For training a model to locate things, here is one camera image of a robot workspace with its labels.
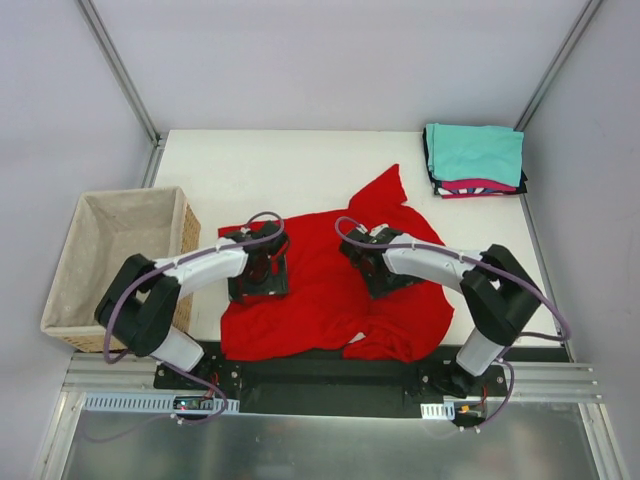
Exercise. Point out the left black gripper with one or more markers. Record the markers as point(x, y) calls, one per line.
point(258, 288)

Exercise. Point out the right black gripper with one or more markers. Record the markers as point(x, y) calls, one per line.
point(382, 288)

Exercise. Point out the red t shirt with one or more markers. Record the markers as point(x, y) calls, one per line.
point(328, 306)

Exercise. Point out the pink t shirt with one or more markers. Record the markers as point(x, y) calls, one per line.
point(472, 188)

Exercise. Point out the wicker basket with cloth liner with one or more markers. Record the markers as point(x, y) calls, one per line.
point(106, 229)

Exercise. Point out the black t shirt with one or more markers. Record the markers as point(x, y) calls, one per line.
point(521, 187)

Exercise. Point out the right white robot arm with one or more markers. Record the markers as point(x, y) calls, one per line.
point(499, 294)

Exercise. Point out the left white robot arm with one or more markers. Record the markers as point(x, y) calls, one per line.
point(138, 307)

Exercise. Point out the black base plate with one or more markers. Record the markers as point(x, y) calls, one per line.
point(323, 383)

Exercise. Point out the left aluminium frame post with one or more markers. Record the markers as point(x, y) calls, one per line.
point(115, 63)

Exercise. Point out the aluminium frame post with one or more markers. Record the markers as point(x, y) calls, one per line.
point(115, 63)
point(588, 12)

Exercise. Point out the right aluminium frame post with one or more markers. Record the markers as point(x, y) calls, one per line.
point(588, 12)

